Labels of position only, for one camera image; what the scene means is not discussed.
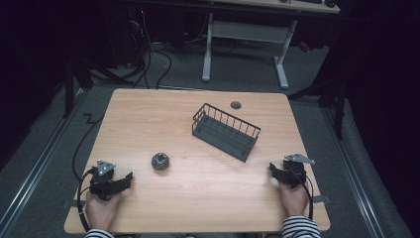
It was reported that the dark round metal scrubber ball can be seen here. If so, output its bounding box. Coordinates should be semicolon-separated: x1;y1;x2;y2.
151;152;171;172

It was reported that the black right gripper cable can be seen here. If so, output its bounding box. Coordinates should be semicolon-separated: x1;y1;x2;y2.
290;168;315;221

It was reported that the white-legged desk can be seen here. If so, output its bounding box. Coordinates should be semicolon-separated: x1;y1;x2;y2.
201;0;342;91

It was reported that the black floor cable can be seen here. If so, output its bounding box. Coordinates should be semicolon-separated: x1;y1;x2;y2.
71;114;105;182

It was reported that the metal floor rail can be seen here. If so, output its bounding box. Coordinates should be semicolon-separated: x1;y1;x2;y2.
321;107;386;238
0;88;87;232

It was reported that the black metal stand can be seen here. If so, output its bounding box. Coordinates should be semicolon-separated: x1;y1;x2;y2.
286;65;351;141
61;56;133;119

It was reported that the black wire basket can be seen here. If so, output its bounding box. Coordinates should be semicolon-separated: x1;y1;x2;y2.
191;102;262;164

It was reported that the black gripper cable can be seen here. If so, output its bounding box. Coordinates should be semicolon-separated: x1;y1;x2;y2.
75;167;99;233
290;168;315;221

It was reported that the bundle of black floor cables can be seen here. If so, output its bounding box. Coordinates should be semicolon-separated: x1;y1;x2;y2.
127;8;173;90

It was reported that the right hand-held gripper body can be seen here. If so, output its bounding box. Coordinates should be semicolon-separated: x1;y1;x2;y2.
282;153;316;189

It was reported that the grey tape strip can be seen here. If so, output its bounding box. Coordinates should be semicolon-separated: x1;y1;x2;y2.
312;194;332;204

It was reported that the person's right hand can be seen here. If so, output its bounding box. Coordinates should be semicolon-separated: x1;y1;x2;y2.
278;179;311;218

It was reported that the person's left hand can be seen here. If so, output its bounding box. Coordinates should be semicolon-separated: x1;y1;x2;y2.
84;189;123;232

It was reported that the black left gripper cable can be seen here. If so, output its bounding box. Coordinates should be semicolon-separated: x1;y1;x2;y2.
75;167;99;233

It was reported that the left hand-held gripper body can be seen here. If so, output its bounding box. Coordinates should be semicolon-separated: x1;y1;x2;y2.
89;160;117;201

